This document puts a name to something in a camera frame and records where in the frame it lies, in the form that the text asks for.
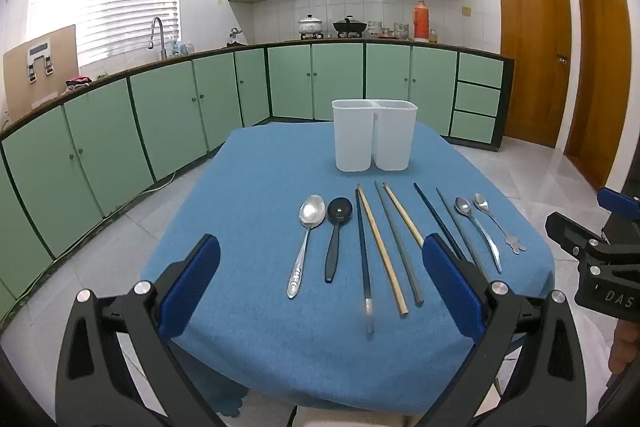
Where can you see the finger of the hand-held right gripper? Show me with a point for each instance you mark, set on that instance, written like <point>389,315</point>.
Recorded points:
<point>622,204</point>
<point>570,232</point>

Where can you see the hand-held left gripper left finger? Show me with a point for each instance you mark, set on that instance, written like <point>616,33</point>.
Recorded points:
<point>192,287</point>

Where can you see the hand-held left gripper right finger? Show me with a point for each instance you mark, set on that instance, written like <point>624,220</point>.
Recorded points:
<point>450,292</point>

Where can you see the thin grey metal chopstick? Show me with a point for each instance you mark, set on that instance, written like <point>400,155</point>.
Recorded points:
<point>457,219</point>

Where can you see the wooden chopstick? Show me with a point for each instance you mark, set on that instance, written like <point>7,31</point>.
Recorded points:
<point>402,212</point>
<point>380,247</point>

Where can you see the medium silver spoon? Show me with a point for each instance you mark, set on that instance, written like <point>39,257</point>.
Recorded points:
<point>462,206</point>

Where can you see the dark chopstick with silver tip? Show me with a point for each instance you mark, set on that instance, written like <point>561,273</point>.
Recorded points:
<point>363,252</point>

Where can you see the black plastic spoon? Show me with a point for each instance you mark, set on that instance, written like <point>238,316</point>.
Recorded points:
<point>340,209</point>

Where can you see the large silver spoon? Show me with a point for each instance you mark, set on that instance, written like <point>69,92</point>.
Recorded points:
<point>311,212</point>

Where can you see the white two-compartment utensil holder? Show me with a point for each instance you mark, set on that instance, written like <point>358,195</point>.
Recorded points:
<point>355,137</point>

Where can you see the person's right hand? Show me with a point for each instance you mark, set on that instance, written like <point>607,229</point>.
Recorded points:
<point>625,347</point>

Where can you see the blue tablecloth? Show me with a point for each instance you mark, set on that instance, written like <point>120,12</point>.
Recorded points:
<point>250,232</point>

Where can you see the plain wooden door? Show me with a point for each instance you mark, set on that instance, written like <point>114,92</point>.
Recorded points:
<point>600,82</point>

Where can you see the green lower kitchen cabinets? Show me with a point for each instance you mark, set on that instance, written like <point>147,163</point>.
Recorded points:
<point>165,117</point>

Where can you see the red cloth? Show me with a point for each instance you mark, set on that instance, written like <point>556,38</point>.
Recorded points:
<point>79,82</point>

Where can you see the small yellow jar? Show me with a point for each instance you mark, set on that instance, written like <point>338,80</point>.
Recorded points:
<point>433,37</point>

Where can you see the metal kitchen faucet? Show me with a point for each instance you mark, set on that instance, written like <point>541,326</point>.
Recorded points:
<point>161,37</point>

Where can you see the orange thermos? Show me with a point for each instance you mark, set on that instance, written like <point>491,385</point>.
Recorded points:
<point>421,22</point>

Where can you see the patterned jar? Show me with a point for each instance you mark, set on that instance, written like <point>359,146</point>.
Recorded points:
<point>375,29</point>
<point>401,30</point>

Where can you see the cardboard box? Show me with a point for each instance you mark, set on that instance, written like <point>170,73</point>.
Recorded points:
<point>55,52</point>

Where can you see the black wok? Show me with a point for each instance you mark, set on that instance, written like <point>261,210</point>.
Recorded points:
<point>349,26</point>

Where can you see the silver cooking pot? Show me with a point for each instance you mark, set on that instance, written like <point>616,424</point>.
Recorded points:
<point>310,27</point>

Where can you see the small metal wall tap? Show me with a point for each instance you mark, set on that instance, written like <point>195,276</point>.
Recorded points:
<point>235,36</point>

